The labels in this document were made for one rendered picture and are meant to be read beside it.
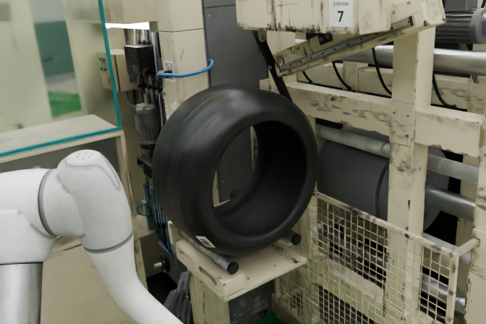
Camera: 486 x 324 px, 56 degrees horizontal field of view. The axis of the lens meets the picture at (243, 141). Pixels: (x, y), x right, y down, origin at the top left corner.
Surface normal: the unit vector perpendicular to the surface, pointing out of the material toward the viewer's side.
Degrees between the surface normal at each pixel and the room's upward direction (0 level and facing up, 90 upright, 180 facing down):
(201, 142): 61
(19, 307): 66
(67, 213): 91
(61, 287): 90
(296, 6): 90
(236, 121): 80
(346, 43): 90
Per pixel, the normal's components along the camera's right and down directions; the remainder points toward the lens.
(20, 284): 0.63, -0.24
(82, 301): 0.57, 0.22
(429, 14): 0.52, -0.08
